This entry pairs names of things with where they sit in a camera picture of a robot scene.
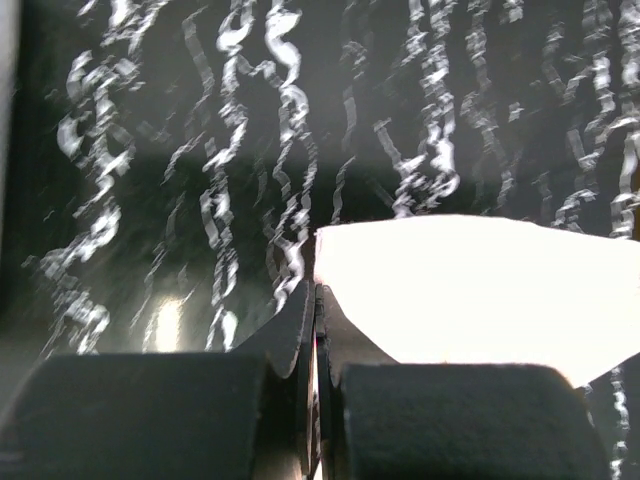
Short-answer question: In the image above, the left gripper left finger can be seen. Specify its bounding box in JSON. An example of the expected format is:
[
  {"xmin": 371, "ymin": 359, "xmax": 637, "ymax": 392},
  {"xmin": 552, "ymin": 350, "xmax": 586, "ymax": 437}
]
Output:
[{"xmin": 1, "ymin": 282, "xmax": 316, "ymax": 479}]

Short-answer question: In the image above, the black marble pattern mat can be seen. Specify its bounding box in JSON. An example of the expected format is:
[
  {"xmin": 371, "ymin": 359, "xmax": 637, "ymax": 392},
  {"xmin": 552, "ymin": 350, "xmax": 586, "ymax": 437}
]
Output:
[{"xmin": 1, "ymin": 1, "xmax": 639, "ymax": 479}]

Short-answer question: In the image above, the pale pink towel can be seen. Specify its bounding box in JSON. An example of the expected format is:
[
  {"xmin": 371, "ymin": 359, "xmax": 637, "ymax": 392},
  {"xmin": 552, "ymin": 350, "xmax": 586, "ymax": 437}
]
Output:
[{"xmin": 314, "ymin": 215, "xmax": 639, "ymax": 387}]

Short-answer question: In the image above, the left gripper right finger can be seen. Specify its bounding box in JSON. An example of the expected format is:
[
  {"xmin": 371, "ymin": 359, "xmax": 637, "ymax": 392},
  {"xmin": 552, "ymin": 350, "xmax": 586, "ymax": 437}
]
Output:
[{"xmin": 316, "ymin": 286, "xmax": 609, "ymax": 479}]

